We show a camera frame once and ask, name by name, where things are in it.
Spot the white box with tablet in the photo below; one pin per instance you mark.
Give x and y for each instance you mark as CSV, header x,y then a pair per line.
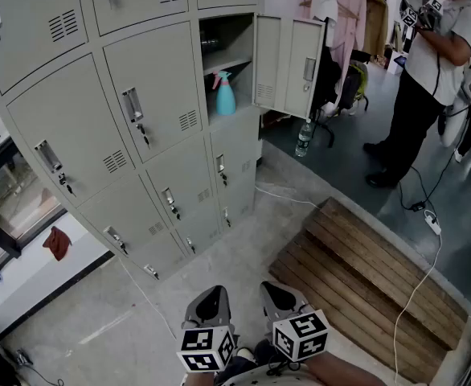
x,y
396,67

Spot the clear plastic water bottle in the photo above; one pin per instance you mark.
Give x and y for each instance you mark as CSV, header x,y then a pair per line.
x,y
304,141

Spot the teal spray bottle pink nozzle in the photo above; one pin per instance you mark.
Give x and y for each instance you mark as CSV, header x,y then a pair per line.
x,y
225,101

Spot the black clothes rack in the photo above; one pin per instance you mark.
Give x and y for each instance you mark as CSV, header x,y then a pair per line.
x,y
331,137

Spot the locker door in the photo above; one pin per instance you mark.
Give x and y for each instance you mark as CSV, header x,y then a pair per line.
x,y
275,54

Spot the white power strip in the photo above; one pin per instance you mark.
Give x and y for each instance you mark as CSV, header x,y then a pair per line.
x,y
432,222

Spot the white hanging garment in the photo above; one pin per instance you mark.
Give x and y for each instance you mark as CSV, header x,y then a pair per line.
x,y
324,6

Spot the wooden plank platform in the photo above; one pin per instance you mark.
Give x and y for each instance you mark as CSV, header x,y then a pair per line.
x,y
360,272

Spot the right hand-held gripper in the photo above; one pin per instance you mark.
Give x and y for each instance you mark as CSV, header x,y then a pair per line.
x,y
300,336

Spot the black backpack yellow-green trim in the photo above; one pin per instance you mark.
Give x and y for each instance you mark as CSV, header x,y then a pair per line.
x,y
352,87

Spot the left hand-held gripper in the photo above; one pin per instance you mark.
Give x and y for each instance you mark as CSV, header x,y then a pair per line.
x,y
197,340

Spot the red cloth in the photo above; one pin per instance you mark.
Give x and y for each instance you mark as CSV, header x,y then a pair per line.
x,y
57,243

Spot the black power adapter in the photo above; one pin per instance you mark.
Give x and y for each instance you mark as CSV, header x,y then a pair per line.
x,y
418,206

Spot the pink hanging garment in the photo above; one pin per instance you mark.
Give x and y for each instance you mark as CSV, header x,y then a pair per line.
x,y
350,22

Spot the black window frame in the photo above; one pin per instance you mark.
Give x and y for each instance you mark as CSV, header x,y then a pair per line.
x,y
2,235

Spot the person's legs and shoes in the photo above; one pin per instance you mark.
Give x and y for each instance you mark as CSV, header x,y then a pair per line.
x,y
235,366

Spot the grey metal locker cabinet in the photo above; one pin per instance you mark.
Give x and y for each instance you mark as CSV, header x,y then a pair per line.
x,y
70,107

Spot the black hanging garment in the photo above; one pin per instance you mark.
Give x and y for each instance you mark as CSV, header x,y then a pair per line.
x,y
328,79

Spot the person's dotted white shirt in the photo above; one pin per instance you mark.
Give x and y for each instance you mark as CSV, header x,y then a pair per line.
x,y
255,378

